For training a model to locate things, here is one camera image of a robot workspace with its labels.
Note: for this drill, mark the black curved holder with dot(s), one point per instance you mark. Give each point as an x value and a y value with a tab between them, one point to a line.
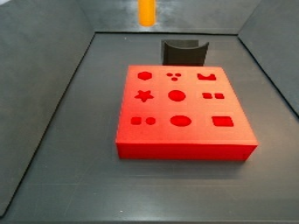
183	52

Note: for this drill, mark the red shape-sorter block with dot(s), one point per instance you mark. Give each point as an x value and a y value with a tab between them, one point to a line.
181	114

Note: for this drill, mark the orange oval peg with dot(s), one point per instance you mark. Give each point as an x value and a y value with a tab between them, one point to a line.
146	12

